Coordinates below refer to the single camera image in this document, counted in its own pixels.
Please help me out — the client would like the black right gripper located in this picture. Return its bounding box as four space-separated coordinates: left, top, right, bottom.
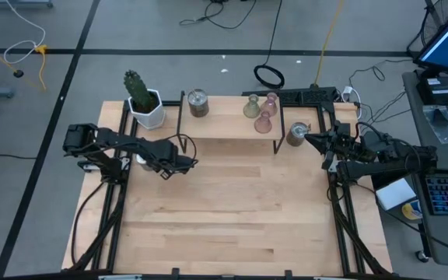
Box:
304 119 359 172

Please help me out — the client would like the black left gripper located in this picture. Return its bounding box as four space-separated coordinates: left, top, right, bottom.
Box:
160 154 200 181

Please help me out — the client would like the brown tin can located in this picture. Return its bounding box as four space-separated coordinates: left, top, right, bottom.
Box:
285 121 311 148

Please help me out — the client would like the pink glass candle stick holder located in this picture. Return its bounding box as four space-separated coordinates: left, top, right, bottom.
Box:
253 110 273 135
260 91 280 117

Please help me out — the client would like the glass candle jar orange label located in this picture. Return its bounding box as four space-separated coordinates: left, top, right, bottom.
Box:
187 88 211 118

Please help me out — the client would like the green glass candle stick holder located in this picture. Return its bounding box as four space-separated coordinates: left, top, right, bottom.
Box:
242 93 261 119

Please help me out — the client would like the white power adapter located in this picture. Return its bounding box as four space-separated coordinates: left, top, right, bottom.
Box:
341 86 362 121

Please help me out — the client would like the white hexagonal plant pot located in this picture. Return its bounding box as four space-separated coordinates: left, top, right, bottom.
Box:
127 88 167 131

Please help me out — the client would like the green cactus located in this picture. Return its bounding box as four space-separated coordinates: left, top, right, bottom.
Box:
122 69 154 114

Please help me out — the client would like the white box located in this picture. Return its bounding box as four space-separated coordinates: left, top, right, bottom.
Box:
375 177 418 212

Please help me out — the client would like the clear plastic bag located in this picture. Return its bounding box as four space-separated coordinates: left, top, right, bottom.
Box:
422 103 448 145

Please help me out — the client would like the black mini computer box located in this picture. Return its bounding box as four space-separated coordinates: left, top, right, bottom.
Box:
416 75 448 107

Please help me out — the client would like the black floor fan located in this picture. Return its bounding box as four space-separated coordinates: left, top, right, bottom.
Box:
405 0 448 60

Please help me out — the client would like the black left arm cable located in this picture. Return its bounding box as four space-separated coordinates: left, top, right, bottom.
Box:
167 134 198 166

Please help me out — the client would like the black aluminium table frame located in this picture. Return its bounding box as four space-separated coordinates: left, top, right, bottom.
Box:
61 99 395 280

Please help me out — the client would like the wooden shelf riser black frame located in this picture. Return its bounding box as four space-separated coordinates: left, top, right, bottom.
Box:
176 90 286 155

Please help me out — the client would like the black coiled cable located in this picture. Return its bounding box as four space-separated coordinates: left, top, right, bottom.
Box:
252 0 286 90

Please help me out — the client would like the black cable bundle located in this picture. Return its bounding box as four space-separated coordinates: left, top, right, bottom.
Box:
348 58 415 135

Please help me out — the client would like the black arm base cable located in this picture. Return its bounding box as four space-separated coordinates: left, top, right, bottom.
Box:
70 180 107 268

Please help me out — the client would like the black desk cable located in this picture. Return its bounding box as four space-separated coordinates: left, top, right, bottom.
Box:
354 182 448 261

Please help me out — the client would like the yellow cable with plug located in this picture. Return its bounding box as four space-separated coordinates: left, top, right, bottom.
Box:
0 34 49 93

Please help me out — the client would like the white floor cable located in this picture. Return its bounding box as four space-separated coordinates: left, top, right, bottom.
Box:
3 0 47 65

